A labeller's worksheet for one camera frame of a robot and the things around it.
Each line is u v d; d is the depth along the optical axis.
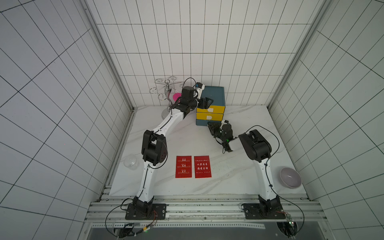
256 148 0.61
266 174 0.62
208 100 0.82
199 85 0.81
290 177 0.83
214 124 0.99
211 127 0.97
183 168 0.88
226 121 1.02
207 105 0.83
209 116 0.98
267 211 0.64
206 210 0.74
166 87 0.92
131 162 0.88
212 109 0.92
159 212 0.73
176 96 0.90
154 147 0.57
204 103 0.82
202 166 0.88
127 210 0.73
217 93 1.00
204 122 1.04
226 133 0.84
